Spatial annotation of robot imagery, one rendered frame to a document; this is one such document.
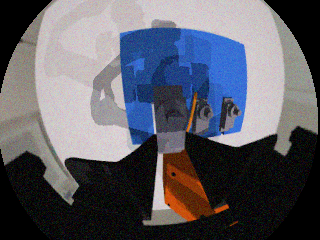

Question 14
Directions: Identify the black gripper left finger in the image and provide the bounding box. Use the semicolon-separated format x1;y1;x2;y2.
64;135;159;221

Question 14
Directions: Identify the blue rectangular block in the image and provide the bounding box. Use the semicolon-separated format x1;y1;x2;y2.
119;27;248;145

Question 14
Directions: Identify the dark grey micro servo with orange cable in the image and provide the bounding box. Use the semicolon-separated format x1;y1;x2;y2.
153;85;197;155

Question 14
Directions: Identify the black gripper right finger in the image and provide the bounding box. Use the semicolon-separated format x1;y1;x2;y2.
184;131;277;211

